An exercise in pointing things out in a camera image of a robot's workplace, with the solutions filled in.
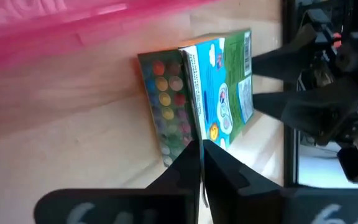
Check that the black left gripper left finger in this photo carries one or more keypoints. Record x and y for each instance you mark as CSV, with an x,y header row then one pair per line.
x,y
172,193

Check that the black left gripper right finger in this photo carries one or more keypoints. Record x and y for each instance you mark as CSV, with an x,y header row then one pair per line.
x,y
228,186

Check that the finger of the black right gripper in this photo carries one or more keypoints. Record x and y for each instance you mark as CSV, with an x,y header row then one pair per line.
x,y
309,105
291,59

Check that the blue green crayon box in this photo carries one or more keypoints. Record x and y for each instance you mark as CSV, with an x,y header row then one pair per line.
x,y
216,87

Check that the pink translucent plastic pencil case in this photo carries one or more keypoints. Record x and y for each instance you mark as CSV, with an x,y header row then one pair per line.
x,y
26,21

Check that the black aluminium table frame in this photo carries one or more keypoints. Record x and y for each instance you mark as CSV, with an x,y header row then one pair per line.
x,y
289,149

